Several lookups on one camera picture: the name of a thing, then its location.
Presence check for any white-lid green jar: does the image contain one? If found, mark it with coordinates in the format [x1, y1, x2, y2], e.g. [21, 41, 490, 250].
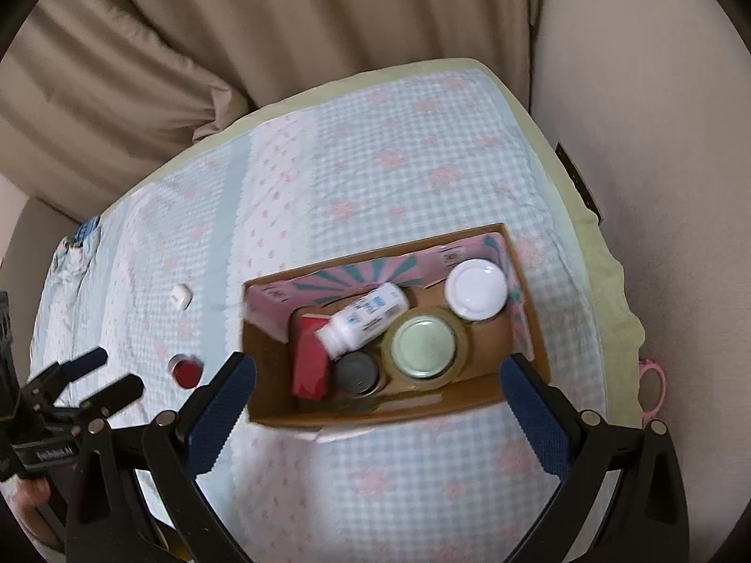
[444, 259, 509, 322]

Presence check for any pale green bed sheet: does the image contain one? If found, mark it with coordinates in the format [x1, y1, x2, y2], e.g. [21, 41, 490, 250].
[193, 57, 646, 441]

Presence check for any dark bed frame edge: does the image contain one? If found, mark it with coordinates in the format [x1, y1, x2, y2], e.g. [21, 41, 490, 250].
[554, 142, 605, 224]

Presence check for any grey headboard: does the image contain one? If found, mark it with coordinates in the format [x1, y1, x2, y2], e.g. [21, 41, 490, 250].
[0, 196, 80, 271]

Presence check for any pink ring toy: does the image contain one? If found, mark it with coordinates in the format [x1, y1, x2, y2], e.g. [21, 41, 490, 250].
[639, 358, 667, 417]

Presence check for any person's left hand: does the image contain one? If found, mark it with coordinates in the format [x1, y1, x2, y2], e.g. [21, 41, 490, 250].
[0, 477, 60, 546]

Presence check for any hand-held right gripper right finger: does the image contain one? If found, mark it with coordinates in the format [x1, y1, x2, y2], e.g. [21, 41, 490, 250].
[498, 353, 692, 563]

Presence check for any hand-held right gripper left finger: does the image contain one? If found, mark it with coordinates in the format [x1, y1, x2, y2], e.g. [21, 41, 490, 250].
[66, 352, 257, 563]

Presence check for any pale green lid jar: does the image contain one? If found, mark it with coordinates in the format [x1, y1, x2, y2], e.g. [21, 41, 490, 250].
[392, 315, 459, 379]

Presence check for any white pill bottle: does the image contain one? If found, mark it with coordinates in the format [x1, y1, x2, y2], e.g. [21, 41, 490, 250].
[315, 282, 410, 360]

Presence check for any bunched light blue cloth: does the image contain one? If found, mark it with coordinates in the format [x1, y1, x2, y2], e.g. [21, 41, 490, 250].
[50, 235, 100, 282]

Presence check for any small black jar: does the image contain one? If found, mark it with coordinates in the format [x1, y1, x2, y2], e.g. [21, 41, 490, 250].
[332, 350, 381, 396]

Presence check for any yellow tape roll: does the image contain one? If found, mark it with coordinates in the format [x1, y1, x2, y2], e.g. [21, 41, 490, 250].
[380, 306, 473, 391]

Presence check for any beige curtain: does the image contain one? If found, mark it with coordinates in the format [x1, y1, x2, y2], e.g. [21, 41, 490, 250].
[0, 0, 259, 224]
[100, 0, 549, 118]

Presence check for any small red round cap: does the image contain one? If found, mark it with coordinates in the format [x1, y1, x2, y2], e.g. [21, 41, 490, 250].
[169, 353, 203, 389]

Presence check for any pink printed cardboard box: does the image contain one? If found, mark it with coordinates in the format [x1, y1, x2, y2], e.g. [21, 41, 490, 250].
[242, 223, 552, 443]

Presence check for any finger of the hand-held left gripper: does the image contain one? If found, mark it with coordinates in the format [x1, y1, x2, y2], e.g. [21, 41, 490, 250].
[20, 347, 109, 401]
[55, 374, 145, 430]

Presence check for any red box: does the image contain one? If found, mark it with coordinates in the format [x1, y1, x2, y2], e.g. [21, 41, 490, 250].
[291, 313, 332, 401]

